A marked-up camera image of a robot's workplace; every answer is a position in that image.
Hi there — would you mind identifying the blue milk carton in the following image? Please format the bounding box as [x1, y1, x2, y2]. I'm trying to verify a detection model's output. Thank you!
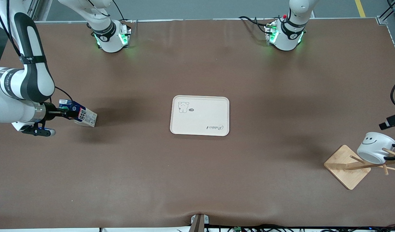
[58, 99, 98, 128]

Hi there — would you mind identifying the white smiley mug black handle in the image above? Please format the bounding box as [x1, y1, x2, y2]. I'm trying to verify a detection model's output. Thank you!
[357, 131, 395, 165]

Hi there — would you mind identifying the wooden cup rack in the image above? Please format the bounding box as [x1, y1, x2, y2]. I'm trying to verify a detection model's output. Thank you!
[324, 144, 395, 190]

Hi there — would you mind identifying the cream rabbit print tray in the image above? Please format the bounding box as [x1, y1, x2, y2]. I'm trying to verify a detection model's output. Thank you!
[170, 95, 230, 136]

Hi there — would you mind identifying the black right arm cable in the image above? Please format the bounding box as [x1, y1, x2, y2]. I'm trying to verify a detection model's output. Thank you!
[54, 86, 74, 102]

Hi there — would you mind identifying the aluminium frame post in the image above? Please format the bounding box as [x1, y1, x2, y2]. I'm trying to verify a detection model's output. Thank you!
[377, 0, 395, 26]
[27, 0, 53, 22]

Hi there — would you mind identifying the black right base cable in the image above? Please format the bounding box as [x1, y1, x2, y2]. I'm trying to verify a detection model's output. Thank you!
[111, 0, 126, 22]

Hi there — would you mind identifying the black base cable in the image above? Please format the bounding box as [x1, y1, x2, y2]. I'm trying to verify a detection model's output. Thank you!
[111, 0, 126, 22]
[238, 15, 270, 34]

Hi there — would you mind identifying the black left base cable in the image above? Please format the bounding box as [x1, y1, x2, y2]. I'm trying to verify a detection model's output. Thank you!
[238, 15, 270, 34]

